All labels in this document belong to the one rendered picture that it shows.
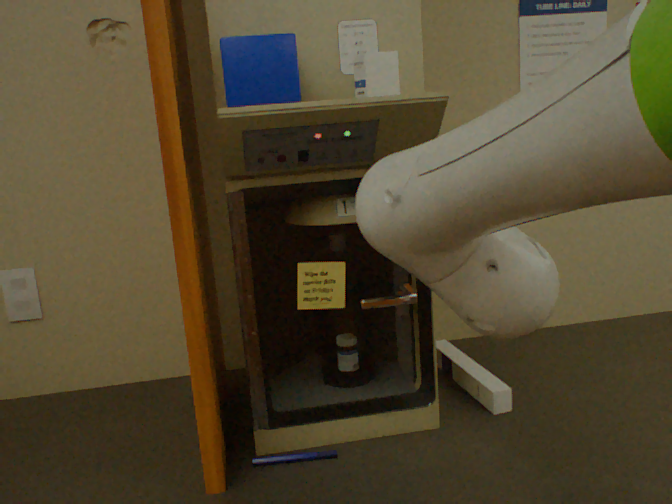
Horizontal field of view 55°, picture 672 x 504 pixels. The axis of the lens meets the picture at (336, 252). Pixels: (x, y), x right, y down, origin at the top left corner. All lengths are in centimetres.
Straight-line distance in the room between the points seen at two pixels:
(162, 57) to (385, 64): 30
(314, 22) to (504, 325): 56
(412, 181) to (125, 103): 98
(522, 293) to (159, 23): 58
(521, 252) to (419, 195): 14
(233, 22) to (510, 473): 79
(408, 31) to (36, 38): 78
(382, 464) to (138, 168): 79
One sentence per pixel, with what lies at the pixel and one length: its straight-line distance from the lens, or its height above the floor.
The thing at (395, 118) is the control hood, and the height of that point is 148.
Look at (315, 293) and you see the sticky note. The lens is 104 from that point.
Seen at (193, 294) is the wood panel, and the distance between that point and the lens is 95.
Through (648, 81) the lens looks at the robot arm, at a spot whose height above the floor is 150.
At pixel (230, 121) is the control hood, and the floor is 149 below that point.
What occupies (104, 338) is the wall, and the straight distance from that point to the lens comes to 154.
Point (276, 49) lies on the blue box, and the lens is 90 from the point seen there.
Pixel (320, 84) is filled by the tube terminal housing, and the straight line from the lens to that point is 101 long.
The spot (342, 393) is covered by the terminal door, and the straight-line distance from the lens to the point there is 111.
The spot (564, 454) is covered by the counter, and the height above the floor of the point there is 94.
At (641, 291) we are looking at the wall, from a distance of 181.
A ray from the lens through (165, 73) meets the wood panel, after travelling 92.
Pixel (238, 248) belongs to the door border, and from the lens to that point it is 101.
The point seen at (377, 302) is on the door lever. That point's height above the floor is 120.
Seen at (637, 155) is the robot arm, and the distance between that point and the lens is 39.
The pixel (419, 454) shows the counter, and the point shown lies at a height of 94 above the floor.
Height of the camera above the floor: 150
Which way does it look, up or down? 13 degrees down
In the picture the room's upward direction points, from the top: 4 degrees counter-clockwise
